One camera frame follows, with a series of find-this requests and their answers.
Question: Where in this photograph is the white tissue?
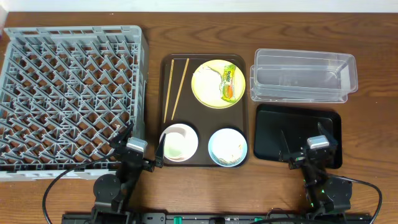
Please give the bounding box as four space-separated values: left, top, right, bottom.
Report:
192 66 221 106

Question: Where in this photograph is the white bowl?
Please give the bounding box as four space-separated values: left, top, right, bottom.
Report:
159 123 198 162

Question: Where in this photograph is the light blue bowl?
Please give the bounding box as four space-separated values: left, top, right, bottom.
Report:
208 128 248 167

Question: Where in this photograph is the wooden chopstick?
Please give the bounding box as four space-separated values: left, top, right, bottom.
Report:
171 58 190 120
164 59 174 123

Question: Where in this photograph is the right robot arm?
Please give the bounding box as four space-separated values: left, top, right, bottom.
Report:
279 123 352 220

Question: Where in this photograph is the dark brown serving tray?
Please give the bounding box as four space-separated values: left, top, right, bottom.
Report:
159 54 248 168

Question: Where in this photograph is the green snack wrapper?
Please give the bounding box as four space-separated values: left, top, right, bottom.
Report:
221 64 236 103

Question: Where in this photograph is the black waste tray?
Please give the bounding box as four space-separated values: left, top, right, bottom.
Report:
254 104 343 169

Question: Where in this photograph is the clear plastic bin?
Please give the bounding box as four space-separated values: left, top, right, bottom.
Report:
250 49 358 101

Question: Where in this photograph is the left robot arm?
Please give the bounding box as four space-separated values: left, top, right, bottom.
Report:
86 124 165 224

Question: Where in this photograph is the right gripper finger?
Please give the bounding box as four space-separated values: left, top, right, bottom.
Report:
280 130 290 154
317 122 336 146

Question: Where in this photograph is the grey dishwasher rack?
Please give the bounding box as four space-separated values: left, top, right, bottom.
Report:
1 26 149 182

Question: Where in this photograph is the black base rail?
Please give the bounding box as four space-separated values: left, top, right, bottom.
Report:
61 212 373 224

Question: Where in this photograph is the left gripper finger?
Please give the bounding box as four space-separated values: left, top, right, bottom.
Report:
155 134 166 168
109 123 134 149

